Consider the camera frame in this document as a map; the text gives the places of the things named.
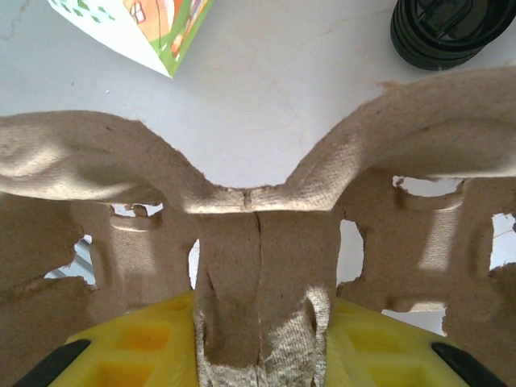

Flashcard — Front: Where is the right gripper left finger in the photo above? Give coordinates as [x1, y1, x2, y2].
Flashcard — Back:
[11, 290, 199, 387]

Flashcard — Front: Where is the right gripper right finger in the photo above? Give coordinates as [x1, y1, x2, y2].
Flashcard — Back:
[325, 297, 508, 387]

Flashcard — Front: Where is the cardboard cup carrier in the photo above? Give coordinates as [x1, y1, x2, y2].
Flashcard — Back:
[0, 66, 516, 387]

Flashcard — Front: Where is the white paper takeout bag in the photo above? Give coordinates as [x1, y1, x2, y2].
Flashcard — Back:
[47, 0, 214, 80]

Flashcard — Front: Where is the stack of black cup lids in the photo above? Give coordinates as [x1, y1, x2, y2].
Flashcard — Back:
[389, 0, 516, 72]

